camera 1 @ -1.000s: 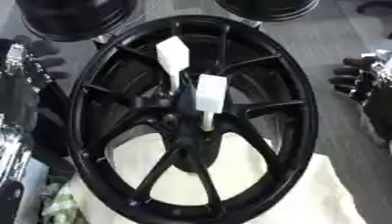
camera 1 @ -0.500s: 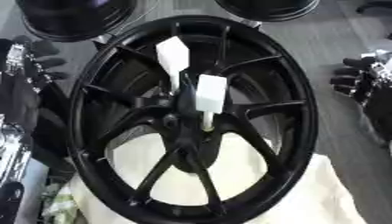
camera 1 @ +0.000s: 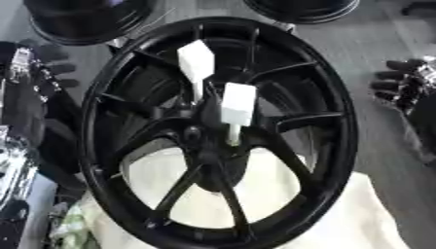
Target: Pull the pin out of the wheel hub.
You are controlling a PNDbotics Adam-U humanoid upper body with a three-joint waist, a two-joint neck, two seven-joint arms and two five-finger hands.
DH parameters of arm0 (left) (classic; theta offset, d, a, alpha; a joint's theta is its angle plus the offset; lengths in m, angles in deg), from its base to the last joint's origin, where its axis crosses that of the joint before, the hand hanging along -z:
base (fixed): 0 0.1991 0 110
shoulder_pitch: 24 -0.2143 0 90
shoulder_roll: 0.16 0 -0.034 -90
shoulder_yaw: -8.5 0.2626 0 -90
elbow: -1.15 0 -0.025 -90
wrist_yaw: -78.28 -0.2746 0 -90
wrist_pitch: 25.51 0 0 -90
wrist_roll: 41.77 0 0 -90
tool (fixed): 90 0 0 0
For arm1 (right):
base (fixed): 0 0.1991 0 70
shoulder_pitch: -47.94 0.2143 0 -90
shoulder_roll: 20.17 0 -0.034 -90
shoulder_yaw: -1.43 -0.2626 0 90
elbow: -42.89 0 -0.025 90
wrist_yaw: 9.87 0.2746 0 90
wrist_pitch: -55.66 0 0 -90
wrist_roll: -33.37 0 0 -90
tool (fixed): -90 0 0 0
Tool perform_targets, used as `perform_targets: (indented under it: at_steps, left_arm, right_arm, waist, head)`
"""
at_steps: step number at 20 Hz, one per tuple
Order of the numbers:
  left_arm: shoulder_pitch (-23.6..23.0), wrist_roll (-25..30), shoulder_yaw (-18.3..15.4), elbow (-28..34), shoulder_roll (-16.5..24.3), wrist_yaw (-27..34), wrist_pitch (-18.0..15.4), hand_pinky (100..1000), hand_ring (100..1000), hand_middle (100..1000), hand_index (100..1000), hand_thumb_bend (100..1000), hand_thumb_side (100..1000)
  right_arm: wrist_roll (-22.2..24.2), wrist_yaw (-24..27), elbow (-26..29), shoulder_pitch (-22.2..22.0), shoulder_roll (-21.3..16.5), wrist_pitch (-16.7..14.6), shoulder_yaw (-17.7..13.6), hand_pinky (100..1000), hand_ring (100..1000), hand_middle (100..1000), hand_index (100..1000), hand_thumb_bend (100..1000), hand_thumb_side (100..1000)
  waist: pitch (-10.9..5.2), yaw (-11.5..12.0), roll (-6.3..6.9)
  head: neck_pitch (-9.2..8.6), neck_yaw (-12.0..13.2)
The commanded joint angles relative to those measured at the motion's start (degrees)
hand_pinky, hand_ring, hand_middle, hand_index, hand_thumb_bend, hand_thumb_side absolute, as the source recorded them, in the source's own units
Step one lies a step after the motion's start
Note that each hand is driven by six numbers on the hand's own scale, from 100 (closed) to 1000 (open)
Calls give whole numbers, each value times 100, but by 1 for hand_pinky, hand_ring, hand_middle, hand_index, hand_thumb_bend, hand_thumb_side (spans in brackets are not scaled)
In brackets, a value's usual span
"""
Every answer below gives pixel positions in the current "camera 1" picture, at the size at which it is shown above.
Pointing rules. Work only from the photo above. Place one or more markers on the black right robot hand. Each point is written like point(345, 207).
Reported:
point(410, 86)

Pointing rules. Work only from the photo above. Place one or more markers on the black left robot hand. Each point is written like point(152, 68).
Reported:
point(25, 97)

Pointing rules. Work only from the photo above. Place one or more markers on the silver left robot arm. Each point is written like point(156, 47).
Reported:
point(14, 168)

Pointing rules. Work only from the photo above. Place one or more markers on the black round wheel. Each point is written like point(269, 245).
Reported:
point(85, 19)
point(301, 9)

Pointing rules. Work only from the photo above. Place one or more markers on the white pin with flat head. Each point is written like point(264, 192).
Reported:
point(238, 103)
point(196, 60)

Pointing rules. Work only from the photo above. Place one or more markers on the black spoked wheel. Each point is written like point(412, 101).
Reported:
point(170, 191)

